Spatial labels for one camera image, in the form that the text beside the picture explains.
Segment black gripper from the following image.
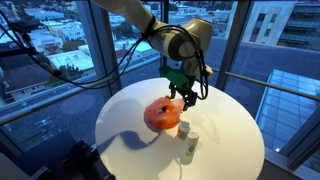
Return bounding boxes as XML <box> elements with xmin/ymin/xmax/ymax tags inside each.
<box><xmin>168</xmin><ymin>79</ymin><xmax>198</xmax><ymax>112</ymax></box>

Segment orange translucent plastic bag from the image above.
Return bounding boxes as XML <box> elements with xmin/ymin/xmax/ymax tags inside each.
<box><xmin>143</xmin><ymin>96</ymin><xmax>186</xmax><ymax>131</ymax></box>

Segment orange and white bottle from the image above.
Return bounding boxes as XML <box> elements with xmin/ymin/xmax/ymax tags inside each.
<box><xmin>177</xmin><ymin>120</ymin><xmax>191</xmax><ymax>141</ymax></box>

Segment white tube with green logo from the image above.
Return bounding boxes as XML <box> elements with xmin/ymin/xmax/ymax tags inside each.
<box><xmin>184</xmin><ymin>132</ymin><xmax>200</xmax><ymax>158</ymax></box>

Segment black robot stand equipment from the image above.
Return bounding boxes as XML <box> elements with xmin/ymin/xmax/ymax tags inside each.
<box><xmin>13</xmin><ymin>131</ymin><xmax>116</xmax><ymax>180</ymax></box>

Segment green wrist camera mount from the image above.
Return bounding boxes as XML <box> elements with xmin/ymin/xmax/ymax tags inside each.
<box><xmin>158</xmin><ymin>65</ymin><xmax>191</xmax><ymax>90</ymax></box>

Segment grey metal window rail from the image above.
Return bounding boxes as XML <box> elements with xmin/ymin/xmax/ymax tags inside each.
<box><xmin>0</xmin><ymin>57</ymin><xmax>164</xmax><ymax>127</ymax></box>
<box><xmin>211</xmin><ymin>67</ymin><xmax>320</xmax><ymax>103</ymax></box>

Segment black camera on stand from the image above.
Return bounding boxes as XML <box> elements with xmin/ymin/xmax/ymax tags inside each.
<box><xmin>0</xmin><ymin>19</ymin><xmax>41</xmax><ymax>59</ymax></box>

